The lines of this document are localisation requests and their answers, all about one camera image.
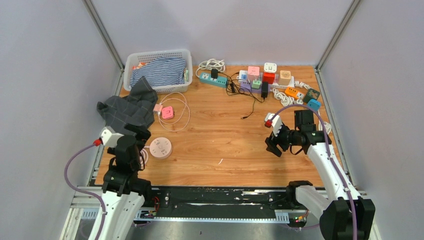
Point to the pink cube socket back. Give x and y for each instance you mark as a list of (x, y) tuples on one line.
[(253, 73)]

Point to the black power adapter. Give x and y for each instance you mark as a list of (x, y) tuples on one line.
[(264, 89)]

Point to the orange power strip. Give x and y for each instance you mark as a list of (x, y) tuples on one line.
[(292, 92)]

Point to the dark grey checked cloth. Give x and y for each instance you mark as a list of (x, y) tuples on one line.
[(135, 109)]

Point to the red cube socket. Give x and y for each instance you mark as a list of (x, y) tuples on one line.
[(268, 77)]

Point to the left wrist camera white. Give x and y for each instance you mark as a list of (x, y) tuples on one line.
[(108, 137)]

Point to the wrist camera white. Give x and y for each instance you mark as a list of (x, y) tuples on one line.
[(274, 122), (108, 137)]

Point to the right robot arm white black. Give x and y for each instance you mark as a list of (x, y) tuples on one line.
[(343, 214)]

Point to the white long power strip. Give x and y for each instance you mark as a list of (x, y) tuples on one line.
[(276, 80)]

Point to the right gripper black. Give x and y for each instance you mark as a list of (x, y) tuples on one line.
[(273, 141)]

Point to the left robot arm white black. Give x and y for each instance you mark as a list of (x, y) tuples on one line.
[(123, 192)]

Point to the round pink power strip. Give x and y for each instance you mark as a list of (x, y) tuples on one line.
[(160, 148)]

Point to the blue white striped cloth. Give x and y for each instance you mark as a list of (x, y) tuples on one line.
[(161, 71)]

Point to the pink cube adapter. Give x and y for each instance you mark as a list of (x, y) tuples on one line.
[(167, 113)]

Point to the light pink usb charger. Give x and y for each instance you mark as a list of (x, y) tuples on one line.
[(158, 109)]

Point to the black charger on teal strip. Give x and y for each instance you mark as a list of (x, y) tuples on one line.
[(214, 73)]

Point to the white cube socket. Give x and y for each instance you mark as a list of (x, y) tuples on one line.
[(270, 67)]

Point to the tan cube socket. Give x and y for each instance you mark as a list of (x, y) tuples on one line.
[(285, 77)]

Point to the white plastic basket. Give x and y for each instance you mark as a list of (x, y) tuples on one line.
[(136, 60)]

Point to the white blue small adapter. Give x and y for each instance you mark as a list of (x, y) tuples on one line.
[(243, 77)]

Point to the blue cube socket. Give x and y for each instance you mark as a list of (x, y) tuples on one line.
[(314, 104)]

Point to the dark green cube socket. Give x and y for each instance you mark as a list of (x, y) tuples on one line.
[(311, 94)]

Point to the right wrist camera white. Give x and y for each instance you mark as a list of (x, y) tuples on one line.
[(274, 122)]

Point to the teal power strip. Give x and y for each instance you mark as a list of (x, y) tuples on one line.
[(220, 81)]

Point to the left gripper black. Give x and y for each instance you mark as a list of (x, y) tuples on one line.
[(142, 133)]

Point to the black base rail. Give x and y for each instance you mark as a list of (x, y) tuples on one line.
[(238, 204)]

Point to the green small adapter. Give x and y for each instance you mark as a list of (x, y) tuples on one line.
[(256, 84)]

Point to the purple power strip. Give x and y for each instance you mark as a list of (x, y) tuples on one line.
[(247, 87)]

